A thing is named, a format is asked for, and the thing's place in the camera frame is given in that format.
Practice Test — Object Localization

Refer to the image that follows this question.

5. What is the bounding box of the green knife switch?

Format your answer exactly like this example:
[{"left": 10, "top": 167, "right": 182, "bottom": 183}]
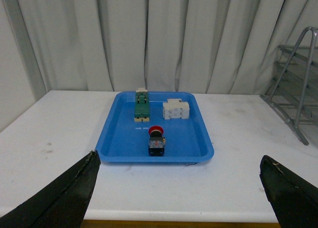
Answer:
[{"left": 134, "top": 87, "right": 150, "bottom": 122}]

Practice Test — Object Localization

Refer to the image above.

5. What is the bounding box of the silver mesh tray rack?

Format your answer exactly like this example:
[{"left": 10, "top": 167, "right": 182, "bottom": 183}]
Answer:
[{"left": 260, "top": 26, "right": 318, "bottom": 146}]

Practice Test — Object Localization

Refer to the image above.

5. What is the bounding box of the white curtain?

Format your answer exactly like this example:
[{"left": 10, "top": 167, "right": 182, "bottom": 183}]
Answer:
[{"left": 0, "top": 0, "right": 318, "bottom": 133}]

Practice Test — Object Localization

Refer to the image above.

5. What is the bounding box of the blue plastic tray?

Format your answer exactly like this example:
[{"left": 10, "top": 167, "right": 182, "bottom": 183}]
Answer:
[{"left": 96, "top": 91, "right": 214, "bottom": 164}]

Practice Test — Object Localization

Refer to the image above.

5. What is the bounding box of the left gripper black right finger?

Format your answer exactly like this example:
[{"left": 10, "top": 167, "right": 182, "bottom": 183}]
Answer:
[{"left": 260, "top": 155, "right": 318, "bottom": 228}]

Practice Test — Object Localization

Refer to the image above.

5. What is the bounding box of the white circuit breaker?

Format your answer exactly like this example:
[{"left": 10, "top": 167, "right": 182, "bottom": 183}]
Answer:
[{"left": 162, "top": 98, "right": 190, "bottom": 120}]

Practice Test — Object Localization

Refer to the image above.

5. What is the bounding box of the red emergency stop button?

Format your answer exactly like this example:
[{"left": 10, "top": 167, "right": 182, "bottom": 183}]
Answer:
[{"left": 148, "top": 125, "right": 165, "bottom": 156}]

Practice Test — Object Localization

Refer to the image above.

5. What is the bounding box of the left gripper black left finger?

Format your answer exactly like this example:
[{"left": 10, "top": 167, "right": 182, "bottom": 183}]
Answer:
[{"left": 0, "top": 151, "right": 101, "bottom": 228}]

